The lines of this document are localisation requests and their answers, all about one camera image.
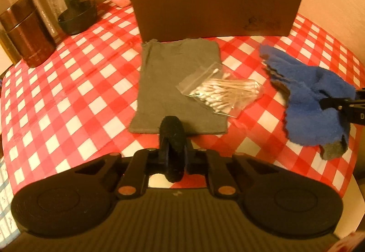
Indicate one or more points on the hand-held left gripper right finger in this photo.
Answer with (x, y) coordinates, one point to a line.
(199, 160)

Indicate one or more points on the grey cloth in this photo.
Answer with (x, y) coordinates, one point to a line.
(165, 78)

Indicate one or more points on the blue fuzzy cloth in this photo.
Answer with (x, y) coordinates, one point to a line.
(308, 92)

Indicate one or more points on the red and white packet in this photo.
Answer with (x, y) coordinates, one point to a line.
(349, 243)

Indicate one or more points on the brown metal canister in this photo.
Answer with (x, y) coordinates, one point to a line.
(25, 32)

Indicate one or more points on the brown cardboard box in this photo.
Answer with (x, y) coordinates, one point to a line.
(216, 12)

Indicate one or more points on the bag of cotton swabs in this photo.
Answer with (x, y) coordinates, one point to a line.
(222, 92)

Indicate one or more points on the glass jar with green lid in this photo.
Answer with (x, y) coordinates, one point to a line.
(75, 9)

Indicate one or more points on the blue white checkered cloth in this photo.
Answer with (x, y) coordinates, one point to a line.
(5, 206)

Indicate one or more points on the red white checkered tablecloth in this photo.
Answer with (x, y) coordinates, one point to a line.
(71, 92)

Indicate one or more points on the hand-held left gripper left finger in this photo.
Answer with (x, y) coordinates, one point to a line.
(141, 162)

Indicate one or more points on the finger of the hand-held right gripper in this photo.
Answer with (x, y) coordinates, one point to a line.
(332, 103)
(361, 95)

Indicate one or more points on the black round puff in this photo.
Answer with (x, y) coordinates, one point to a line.
(172, 143)

